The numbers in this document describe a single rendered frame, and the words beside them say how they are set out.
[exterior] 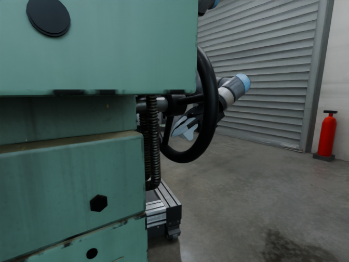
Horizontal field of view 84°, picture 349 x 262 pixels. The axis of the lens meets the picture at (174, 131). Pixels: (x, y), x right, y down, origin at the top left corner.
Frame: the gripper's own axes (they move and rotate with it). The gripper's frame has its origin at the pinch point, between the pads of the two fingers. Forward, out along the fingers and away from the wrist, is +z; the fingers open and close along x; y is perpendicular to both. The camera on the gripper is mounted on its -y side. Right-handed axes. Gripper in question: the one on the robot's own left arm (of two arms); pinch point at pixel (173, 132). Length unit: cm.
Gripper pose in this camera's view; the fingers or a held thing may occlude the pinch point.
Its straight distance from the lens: 59.5
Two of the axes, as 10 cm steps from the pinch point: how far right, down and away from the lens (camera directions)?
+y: 4.2, 7.9, 4.5
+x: -5.5, -1.7, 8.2
